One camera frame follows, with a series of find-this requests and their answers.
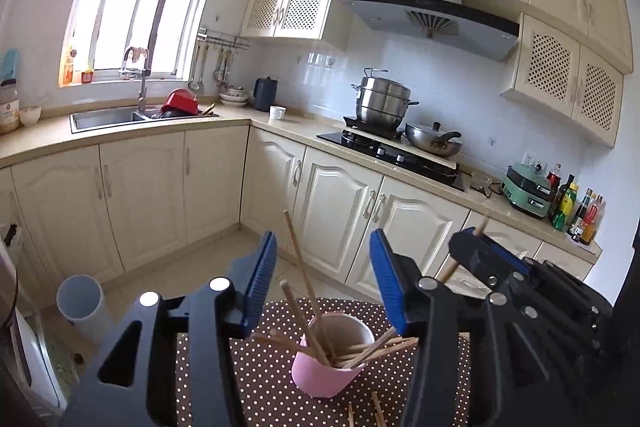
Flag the pink cup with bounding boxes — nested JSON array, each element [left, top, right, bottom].
[[291, 312, 377, 399]]

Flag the green electric cooker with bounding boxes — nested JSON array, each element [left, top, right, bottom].
[[501, 164, 557, 219]]

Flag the steel steamer pot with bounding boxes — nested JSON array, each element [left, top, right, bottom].
[[351, 68, 420, 132]]

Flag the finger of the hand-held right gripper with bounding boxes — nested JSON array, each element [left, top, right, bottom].
[[472, 228, 542, 277], [448, 231, 507, 293]]

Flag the stack of white bowls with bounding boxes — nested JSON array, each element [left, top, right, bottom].
[[220, 88, 249, 107]]

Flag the cream base cabinets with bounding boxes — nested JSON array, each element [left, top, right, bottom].
[[0, 104, 602, 304]]

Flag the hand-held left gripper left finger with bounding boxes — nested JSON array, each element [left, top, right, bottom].
[[60, 231, 278, 427]]

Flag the hanging ladle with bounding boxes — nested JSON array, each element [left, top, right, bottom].
[[212, 49, 234, 88]]

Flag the wall utensil rail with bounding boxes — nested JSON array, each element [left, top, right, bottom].
[[197, 28, 251, 53]]

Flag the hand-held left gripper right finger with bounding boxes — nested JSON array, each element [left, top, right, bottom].
[[369, 228, 551, 427]]

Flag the steel wok with lid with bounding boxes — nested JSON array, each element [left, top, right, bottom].
[[404, 122, 464, 158]]

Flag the red pot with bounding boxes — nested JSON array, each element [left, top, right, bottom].
[[160, 88, 200, 118]]

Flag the hanging spatula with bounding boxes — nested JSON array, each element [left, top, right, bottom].
[[187, 47, 204, 90]]

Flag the yellow green bottle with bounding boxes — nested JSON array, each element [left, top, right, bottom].
[[552, 183, 579, 231]]

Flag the dark electric kettle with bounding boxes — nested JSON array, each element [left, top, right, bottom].
[[253, 77, 279, 112]]

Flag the black gas stove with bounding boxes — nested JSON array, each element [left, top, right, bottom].
[[316, 117, 466, 193]]

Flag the large lattice door cabinet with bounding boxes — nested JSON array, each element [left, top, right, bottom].
[[500, 13, 626, 148]]

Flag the single wooden chopstick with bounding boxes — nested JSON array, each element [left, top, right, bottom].
[[437, 213, 492, 284]]

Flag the blue card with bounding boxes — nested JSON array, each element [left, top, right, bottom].
[[0, 49, 20, 80]]

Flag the dark red-capped bottle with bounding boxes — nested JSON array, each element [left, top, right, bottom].
[[547, 164, 564, 208]]

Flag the steel sink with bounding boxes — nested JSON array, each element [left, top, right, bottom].
[[70, 104, 221, 134]]

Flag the white plastic bin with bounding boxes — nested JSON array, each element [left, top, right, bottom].
[[56, 275, 109, 347]]

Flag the pile of wooden chopsticks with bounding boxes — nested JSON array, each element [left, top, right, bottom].
[[252, 209, 419, 427]]

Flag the brown polka dot tablecloth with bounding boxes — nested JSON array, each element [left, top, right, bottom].
[[175, 297, 473, 427]]

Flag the steel faucet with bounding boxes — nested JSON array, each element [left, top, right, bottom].
[[120, 47, 151, 114]]

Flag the large glass jar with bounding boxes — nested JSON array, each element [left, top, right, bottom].
[[0, 79, 21, 136]]

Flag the dark sauce bottle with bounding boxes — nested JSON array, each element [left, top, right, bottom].
[[570, 189, 594, 238]]

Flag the orange bottle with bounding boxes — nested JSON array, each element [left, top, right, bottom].
[[61, 47, 76, 87]]

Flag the range hood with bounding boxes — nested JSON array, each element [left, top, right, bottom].
[[337, 0, 521, 63]]

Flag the small lattice door cabinet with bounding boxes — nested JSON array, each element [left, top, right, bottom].
[[240, 0, 339, 42]]

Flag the wall socket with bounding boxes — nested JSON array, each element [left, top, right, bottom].
[[522, 152, 549, 173]]

